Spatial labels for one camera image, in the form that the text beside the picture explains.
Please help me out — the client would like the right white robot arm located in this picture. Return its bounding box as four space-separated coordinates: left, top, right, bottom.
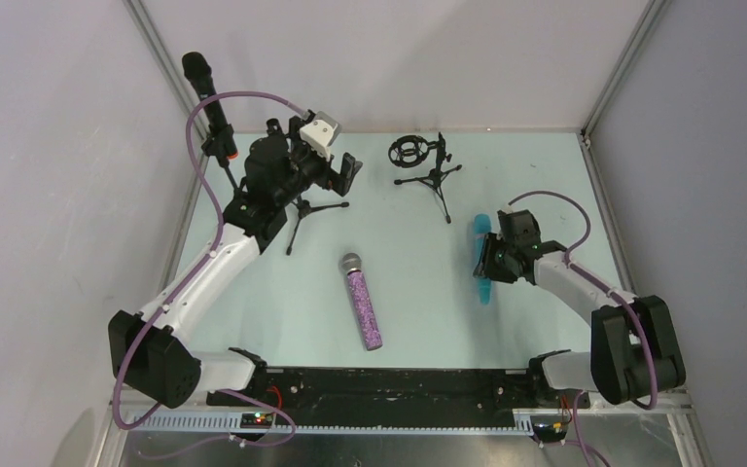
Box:
473 210 687 405

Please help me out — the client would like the blue microphone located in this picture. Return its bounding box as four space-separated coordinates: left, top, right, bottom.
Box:
472 213 492 305

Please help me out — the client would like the circuit board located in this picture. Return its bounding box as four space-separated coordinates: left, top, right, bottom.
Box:
530 422 567 448
239 412 275 430

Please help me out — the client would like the black microphone orange end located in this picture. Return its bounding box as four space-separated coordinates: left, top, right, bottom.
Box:
181 52 230 134

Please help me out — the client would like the purple glitter microphone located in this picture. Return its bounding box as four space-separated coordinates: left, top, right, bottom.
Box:
340 253 383 351

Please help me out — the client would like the right circuit board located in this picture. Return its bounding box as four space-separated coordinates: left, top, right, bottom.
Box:
530 422 567 448

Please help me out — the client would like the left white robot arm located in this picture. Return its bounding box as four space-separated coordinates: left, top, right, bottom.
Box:
108 113 362 409

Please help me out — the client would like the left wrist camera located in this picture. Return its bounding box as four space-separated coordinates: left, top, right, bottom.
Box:
299 112 341 162

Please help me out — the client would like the left circuit board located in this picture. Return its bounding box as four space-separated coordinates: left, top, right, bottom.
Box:
239 412 275 430

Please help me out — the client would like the shock mount tripod stand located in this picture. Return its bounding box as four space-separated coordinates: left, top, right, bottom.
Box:
387 132 464 225

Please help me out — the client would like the black round base stand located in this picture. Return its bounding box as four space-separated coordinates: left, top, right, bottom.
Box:
201 124 241 193

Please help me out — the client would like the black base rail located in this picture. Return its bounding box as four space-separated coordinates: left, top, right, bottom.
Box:
242 367 579 429

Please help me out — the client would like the tall black tripod stand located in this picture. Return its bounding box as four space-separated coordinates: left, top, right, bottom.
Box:
266 118 351 257

